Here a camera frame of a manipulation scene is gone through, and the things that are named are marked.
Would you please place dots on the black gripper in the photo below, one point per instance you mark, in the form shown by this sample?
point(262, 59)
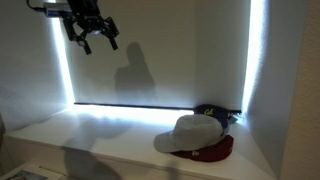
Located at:
point(85, 16)

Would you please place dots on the light grey baseball cap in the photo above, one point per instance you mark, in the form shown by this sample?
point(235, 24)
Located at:
point(193, 133)

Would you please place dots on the navy cap with yellow logo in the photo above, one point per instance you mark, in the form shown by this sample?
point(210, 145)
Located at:
point(213, 113)

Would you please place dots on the maroon baseball cap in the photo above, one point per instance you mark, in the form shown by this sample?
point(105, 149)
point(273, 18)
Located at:
point(213, 154)

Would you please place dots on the white roller blind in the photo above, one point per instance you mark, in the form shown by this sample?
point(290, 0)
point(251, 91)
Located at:
point(150, 50)

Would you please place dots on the black blind bottom bar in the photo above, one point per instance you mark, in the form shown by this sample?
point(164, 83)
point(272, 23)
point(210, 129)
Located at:
point(140, 106)

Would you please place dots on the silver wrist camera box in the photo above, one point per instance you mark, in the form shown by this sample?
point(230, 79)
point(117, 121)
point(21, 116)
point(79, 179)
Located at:
point(56, 9)

